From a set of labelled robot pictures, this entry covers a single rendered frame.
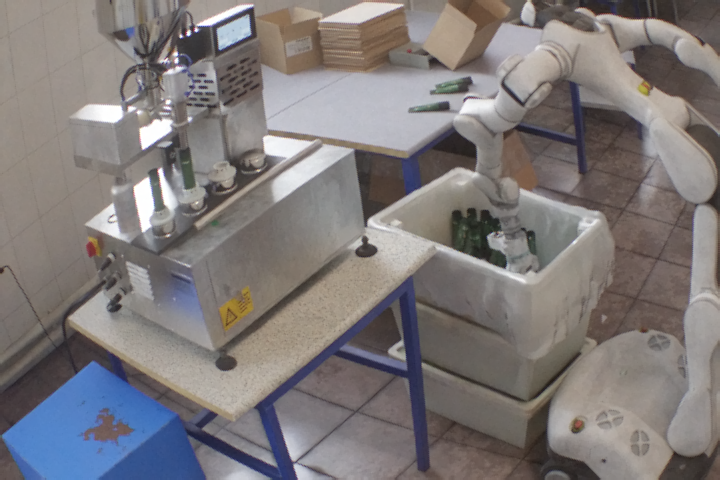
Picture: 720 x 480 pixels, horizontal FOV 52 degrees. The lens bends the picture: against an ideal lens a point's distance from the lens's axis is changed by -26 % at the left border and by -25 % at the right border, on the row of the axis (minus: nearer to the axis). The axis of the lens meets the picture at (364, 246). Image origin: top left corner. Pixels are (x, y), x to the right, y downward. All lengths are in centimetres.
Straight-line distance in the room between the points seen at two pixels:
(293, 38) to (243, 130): 152
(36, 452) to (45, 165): 165
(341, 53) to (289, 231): 166
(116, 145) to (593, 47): 116
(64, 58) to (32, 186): 57
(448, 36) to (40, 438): 236
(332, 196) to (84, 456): 100
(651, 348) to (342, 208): 104
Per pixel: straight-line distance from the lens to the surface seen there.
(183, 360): 217
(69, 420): 234
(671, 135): 197
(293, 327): 221
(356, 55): 371
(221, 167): 224
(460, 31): 357
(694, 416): 236
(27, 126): 349
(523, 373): 262
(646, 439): 244
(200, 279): 201
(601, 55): 204
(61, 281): 377
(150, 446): 221
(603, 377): 264
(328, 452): 295
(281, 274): 222
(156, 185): 206
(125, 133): 209
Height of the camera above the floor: 198
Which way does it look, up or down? 30 degrees down
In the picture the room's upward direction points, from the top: 8 degrees counter-clockwise
